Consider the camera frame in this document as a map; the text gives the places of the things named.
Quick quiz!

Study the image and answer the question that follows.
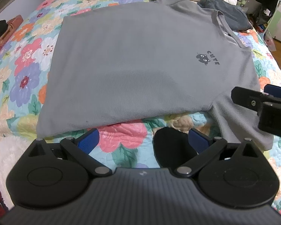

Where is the brown leather bag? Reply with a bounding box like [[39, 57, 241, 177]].
[[0, 14, 24, 64]]

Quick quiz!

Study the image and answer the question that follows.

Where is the white fluffy blanket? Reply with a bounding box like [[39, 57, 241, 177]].
[[0, 135, 39, 210]]

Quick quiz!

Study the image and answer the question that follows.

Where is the grey t-shirt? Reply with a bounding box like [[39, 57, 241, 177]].
[[36, 0, 275, 151]]

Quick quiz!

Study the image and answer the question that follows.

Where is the dark grey garment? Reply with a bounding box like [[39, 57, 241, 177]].
[[198, 0, 254, 31]]

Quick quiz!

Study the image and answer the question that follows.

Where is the floral quilted bedspread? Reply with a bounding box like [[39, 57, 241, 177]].
[[0, 0, 281, 216]]

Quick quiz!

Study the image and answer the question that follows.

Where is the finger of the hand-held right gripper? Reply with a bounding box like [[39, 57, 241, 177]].
[[264, 84, 281, 107], [231, 86, 265, 113]]

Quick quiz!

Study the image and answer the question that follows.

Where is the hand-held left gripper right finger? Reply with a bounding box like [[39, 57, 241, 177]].
[[174, 128, 260, 178]]

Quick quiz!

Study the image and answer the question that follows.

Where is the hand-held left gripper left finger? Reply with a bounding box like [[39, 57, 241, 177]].
[[28, 128, 111, 178]]

